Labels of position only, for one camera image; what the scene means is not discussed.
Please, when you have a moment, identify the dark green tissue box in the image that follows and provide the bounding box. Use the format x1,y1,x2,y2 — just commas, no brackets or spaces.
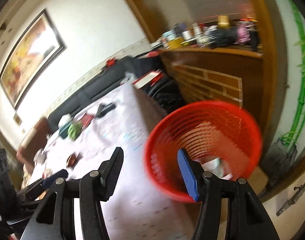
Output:
58,114,73,139

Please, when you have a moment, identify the red plastic trash basket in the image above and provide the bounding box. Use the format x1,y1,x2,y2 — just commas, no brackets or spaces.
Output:
144,100,262,203

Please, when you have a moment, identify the green crumpled cloth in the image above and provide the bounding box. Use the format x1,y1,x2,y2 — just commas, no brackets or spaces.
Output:
67,122,83,141

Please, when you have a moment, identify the red item on sofa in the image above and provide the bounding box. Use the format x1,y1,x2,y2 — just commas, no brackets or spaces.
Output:
105,57,118,68

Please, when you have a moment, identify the black leather sofa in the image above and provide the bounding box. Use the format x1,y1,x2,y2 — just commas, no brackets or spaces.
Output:
48,56,165,134

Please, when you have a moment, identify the dark red snack wrapper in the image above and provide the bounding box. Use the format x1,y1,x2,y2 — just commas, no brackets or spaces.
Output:
66,152,82,168

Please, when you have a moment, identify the red flat pouch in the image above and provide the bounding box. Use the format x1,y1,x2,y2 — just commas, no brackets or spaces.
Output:
79,113,94,129

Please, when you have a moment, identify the framed horse painting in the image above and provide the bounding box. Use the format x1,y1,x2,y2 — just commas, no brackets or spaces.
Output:
0,9,66,109

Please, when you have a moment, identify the wooden brick-pattern counter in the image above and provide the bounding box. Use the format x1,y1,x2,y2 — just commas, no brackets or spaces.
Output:
158,47,265,129

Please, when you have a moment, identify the brown armchair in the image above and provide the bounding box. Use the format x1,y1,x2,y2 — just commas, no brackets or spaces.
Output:
16,117,51,174

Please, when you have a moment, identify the black pistol-shaped object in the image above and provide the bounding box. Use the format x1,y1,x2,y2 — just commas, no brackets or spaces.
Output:
95,102,116,118

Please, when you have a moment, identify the small wall plaque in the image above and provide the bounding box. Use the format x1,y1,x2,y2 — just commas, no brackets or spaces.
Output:
14,113,22,126

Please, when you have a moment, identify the floral lilac tablecloth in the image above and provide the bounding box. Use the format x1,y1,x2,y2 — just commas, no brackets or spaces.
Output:
23,83,193,239

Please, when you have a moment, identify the white mug red logo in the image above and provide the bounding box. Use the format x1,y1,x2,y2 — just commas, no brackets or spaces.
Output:
34,148,47,164

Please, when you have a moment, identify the yellow container on counter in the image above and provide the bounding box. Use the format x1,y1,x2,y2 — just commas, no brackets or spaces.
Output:
167,37,184,49

